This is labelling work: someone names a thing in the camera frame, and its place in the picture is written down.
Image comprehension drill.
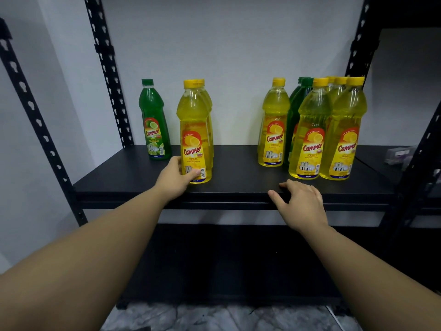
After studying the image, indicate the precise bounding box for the white cable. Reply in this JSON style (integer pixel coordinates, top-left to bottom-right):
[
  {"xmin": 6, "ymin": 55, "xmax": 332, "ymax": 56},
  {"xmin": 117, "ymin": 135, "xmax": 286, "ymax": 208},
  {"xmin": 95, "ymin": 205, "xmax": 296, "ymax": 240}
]
[{"xmin": 325, "ymin": 305, "xmax": 346, "ymax": 331}]

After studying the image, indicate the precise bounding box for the person's left hand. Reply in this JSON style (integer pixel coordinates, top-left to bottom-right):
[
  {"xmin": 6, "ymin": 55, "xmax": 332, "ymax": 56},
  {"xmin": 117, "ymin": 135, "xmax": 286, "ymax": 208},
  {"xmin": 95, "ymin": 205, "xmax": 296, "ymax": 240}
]
[{"xmin": 154, "ymin": 156, "xmax": 201, "ymax": 203}]

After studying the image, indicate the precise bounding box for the black metal shelving rack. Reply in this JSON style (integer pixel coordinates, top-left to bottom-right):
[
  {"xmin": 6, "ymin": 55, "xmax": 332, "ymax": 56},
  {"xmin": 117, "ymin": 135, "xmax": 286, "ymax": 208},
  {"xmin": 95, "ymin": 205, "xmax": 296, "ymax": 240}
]
[
  {"xmin": 346, "ymin": 0, "xmax": 441, "ymax": 293},
  {"xmin": 0, "ymin": 0, "xmax": 441, "ymax": 311}
]

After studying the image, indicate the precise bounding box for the person's right forearm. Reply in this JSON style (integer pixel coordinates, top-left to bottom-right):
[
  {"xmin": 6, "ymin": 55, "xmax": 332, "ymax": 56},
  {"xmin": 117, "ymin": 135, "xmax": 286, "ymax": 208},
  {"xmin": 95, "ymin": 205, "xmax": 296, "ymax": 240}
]
[{"xmin": 303, "ymin": 225, "xmax": 441, "ymax": 331}]

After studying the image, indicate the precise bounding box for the person's left forearm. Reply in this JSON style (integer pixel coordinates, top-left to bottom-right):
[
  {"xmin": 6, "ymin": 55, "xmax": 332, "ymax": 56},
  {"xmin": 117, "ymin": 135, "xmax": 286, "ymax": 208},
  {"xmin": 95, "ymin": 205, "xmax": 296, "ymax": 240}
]
[{"xmin": 0, "ymin": 188, "xmax": 170, "ymax": 331}]

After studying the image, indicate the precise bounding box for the person's right hand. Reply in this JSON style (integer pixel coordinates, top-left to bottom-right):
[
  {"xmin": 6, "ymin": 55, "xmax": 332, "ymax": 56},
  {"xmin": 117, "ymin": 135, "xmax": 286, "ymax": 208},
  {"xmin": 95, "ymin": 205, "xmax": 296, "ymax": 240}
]
[{"xmin": 267, "ymin": 179, "xmax": 330, "ymax": 235}]

